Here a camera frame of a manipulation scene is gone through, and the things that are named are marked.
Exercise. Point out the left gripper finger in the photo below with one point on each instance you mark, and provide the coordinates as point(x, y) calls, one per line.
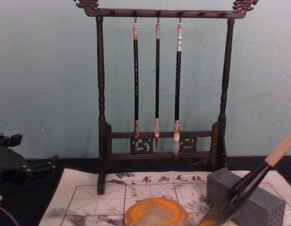
point(9, 140)
point(41, 168)

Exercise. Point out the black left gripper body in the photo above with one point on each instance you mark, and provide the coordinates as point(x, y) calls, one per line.
point(6, 162)

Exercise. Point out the black table cloth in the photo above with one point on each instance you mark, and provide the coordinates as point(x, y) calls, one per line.
point(30, 204)

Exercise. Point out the white felt mat with grid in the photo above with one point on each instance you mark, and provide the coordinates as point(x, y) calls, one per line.
point(98, 207)

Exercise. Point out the dark wooden brush rack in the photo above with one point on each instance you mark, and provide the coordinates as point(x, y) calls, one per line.
point(101, 94)

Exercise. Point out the orange agate slice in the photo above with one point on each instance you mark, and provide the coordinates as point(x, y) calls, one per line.
point(154, 212)

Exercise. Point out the hanging brush with brown tip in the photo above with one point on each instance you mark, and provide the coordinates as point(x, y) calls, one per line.
point(136, 82)

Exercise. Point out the hanging brush with white tip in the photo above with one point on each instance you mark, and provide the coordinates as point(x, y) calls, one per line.
point(178, 89)

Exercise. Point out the grey stone block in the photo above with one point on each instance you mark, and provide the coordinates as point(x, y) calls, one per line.
point(258, 207)

